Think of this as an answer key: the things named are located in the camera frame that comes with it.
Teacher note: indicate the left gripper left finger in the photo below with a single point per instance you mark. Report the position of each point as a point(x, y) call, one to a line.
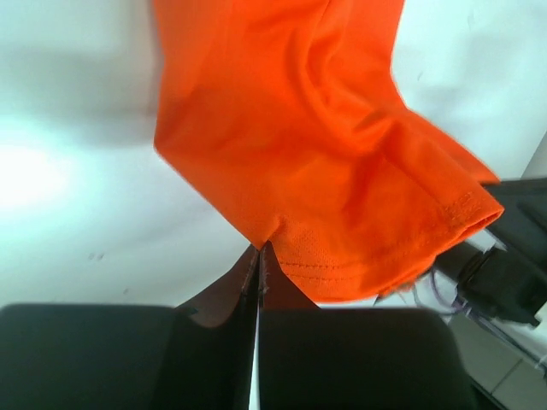
point(95, 356)

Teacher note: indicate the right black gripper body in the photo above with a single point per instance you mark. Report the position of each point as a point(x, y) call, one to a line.
point(507, 283)

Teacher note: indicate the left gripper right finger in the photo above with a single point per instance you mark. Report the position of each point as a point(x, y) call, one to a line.
point(352, 358)

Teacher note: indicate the orange t shirt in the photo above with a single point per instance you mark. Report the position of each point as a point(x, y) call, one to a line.
point(284, 116)

